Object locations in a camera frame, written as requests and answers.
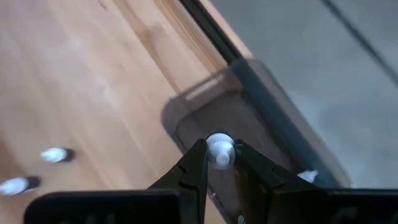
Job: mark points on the small white-capped dropper bottle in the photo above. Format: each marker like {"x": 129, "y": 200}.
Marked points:
{"x": 220, "y": 149}

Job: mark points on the small dropper bottle orange label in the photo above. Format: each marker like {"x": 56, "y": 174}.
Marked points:
{"x": 14, "y": 185}

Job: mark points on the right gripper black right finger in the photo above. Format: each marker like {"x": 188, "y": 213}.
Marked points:
{"x": 280, "y": 202}

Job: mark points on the small dropper bottle black label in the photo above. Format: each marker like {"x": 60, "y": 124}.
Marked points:
{"x": 54, "y": 154}

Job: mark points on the translucent grey plastic bin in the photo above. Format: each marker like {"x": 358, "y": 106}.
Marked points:
{"x": 264, "y": 124}

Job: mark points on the black aluminium table frame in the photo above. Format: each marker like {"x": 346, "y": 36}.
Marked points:
{"x": 211, "y": 31}

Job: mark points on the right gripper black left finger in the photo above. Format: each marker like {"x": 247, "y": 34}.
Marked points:
{"x": 161, "y": 205}

